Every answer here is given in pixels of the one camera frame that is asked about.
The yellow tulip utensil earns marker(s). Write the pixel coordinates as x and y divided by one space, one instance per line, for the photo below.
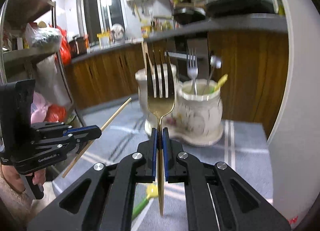
221 82

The red plastic bag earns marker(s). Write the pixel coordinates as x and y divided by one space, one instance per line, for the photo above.
65 50

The metal storage shelf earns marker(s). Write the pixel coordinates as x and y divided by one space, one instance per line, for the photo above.
30 49

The green handled tulip utensil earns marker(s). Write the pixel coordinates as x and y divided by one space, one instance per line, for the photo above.
151 192

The white refrigerator side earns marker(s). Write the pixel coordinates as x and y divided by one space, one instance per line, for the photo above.
294 140

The silver spoon in holder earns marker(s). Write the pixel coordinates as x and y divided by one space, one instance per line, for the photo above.
215 62

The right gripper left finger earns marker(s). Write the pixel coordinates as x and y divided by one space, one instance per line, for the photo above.
102 198

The kitchen window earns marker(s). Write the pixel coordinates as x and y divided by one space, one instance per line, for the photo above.
99 16

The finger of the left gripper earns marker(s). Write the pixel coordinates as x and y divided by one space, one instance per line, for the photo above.
86 129
78 142

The gold fork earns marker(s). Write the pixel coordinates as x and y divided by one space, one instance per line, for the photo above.
161 101

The built-in steel oven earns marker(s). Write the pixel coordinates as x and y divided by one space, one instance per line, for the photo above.
179 47

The black wok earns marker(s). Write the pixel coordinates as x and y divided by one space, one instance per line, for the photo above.
186 13

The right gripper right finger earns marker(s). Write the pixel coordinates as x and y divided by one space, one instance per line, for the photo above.
217 198

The silver steel fork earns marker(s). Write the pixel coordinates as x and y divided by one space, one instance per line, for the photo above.
192 68

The left hand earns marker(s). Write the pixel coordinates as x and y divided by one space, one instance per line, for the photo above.
14 180

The white floral ceramic utensil holder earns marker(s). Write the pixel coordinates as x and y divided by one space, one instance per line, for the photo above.
196 118

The grey kitchen countertop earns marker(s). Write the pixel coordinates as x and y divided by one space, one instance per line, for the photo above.
266 22

